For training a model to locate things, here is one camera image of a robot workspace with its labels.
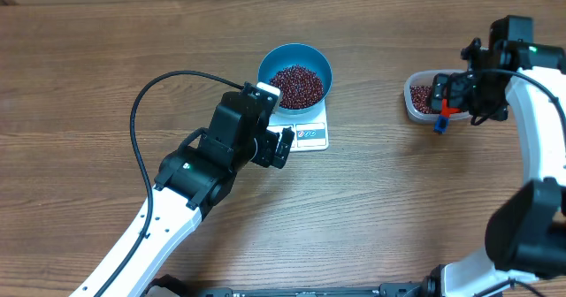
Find red measuring scoop blue handle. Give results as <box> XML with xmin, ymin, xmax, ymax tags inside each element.
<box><xmin>433</xmin><ymin>99</ymin><xmax>461</xmax><ymax>134</ymax></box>

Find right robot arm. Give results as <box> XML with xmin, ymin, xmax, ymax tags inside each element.
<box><xmin>420</xmin><ymin>15</ymin><xmax>565</xmax><ymax>296</ymax></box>

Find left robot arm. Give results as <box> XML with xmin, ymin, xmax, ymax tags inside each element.
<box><xmin>74</xmin><ymin>82</ymin><xmax>294</xmax><ymax>296</ymax></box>

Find white digital kitchen scale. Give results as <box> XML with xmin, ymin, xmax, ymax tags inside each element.
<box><xmin>268</xmin><ymin>100</ymin><xmax>329</xmax><ymax>152</ymax></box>

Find red beans in bowl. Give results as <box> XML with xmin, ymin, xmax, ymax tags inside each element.
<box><xmin>269</xmin><ymin>65</ymin><xmax>324</xmax><ymax>110</ymax></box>

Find blue bowl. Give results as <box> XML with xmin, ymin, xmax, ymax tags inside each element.
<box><xmin>257</xmin><ymin>43</ymin><xmax>333</xmax><ymax>101</ymax></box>

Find red adzuki beans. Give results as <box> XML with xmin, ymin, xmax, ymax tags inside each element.
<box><xmin>409</xmin><ymin>86</ymin><xmax>440</xmax><ymax>114</ymax></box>

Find clear plastic container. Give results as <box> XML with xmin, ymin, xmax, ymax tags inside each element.
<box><xmin>403</xmin><ymin>69</ymin><xmax>463</xmax><ymax>125</ymax></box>

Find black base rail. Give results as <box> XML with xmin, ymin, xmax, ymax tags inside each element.
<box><xmin>142</xmin><ymin>275</ymin><xmax>441</xmax><ymax>297</ymax></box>

